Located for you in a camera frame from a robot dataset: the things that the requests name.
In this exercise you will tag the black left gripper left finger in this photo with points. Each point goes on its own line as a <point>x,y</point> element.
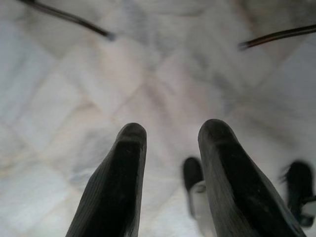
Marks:
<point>118,185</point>

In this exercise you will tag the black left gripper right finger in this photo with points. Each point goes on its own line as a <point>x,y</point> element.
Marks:
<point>234,187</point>

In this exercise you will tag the black left robot foot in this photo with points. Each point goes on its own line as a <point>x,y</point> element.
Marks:
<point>193,175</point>

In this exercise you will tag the black robot foot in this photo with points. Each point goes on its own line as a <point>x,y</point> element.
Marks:
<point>193,175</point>
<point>300,182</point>

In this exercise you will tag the black right robot foot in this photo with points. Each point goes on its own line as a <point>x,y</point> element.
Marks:
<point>300,182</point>

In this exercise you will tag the thin black metal rod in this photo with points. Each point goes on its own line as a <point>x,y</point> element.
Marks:
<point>74,19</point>
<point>276,35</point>

